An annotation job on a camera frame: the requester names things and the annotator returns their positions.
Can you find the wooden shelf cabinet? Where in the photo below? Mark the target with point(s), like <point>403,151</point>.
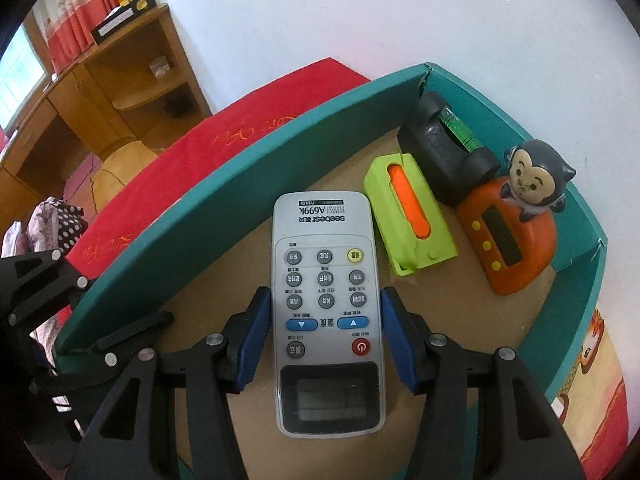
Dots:
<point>138,85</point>

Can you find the red floral bed blanket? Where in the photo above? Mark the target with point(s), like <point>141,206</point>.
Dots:
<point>599,430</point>

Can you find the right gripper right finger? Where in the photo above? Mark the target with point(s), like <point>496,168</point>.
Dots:
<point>518,435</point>

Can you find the orange monkey digital timer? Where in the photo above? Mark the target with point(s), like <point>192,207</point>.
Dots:
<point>509,220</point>

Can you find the teal cardboard box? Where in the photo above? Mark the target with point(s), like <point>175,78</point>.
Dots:
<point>238,196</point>

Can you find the black spirit level tool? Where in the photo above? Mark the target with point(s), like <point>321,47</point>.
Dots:
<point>451,158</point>

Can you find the grey air conditioner remote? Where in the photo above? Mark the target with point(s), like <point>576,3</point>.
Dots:
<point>326,317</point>

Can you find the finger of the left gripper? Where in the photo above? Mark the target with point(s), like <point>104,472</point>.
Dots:
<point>124,343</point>

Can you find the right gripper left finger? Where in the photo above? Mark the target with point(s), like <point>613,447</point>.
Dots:
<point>133,436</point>

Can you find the red white curtain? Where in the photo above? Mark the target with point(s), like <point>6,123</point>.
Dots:
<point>66,27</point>

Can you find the black box on cabinet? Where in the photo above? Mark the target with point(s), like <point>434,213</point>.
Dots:
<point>120,17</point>

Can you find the polka dot cloth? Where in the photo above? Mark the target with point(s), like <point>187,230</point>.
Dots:
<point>52,225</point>

